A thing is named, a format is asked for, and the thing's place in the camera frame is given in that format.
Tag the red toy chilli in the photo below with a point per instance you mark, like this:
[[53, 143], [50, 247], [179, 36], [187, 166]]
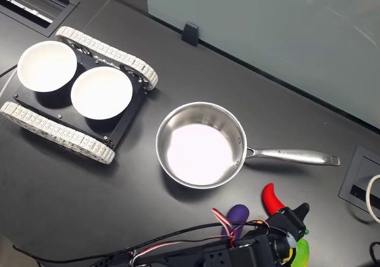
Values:
[[271, 198]]

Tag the pale grey putty lump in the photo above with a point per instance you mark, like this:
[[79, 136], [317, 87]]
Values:
[[290, 239]]

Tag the yellow green toy corn cob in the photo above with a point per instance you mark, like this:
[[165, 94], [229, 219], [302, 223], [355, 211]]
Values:
[[302, 253]]

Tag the purple toy aubergine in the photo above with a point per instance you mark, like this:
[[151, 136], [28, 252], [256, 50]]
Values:
[[240, 212]]

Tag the frosted glass partition panel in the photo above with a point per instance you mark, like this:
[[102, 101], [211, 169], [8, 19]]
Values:
[[267, 26]]

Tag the black partition clip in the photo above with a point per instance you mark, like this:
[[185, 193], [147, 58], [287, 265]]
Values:
[[190, 34]]

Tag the white bowl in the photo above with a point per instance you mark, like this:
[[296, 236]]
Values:
[[46, 65], [101, 92]]

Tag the small white-tracked black vehicle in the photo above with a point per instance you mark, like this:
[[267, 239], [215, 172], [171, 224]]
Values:
[[44, 124]]

